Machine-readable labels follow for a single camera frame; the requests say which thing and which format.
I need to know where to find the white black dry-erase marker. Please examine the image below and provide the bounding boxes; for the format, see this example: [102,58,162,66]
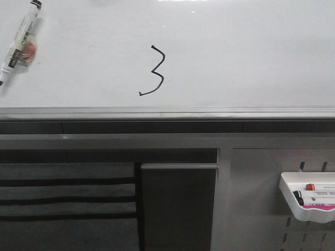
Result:
[1,0,42,85]

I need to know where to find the white whiteboard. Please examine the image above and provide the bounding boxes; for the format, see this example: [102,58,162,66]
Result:
[1,1,334,107]

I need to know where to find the dark grey flat panel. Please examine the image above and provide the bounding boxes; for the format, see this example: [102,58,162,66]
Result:
[141,163,218,250]

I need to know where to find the grey metal pegboard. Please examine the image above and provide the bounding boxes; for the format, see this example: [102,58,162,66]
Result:
[227,149,334,250]

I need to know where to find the grey fabric pocket organizer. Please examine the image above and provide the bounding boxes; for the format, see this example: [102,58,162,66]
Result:
[1,163,144,250]

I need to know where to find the upper black capped marker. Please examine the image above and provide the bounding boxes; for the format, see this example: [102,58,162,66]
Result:
[293,190,334,198]

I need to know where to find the black capped marker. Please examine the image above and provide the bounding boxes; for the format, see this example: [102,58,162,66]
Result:
[293,190,334,198]
[297,197,334,206]

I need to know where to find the lower black capped marker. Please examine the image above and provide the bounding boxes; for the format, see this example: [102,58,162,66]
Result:
[297,197,334,206]

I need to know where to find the red capped marker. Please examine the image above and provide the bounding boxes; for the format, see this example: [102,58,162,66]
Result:
[305,183,335,191]

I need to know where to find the pink eraser in tray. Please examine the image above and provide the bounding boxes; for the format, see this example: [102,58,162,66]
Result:
[302,206,335,211]

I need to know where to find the white plastic marker tray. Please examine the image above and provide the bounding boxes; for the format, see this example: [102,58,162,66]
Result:
[279,172,334,223]

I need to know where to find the grey whiteboard bottom frame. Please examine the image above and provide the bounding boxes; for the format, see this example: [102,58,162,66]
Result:
[1,107,334,134]

